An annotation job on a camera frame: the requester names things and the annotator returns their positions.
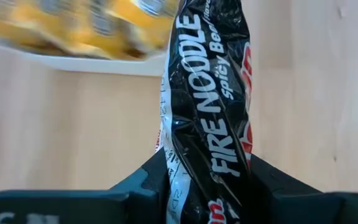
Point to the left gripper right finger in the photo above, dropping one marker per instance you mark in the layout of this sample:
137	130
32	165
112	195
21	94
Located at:
291	208

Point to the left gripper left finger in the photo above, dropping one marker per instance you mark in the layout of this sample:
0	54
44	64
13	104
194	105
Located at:
104	208

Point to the white plastic bin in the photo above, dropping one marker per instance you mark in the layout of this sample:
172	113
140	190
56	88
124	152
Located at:
104	67

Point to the black Fire Noodle ramen pack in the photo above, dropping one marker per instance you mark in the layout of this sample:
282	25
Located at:
204	93

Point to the yellow Maruchan ramen pack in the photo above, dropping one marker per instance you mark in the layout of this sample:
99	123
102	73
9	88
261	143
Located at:
73	28

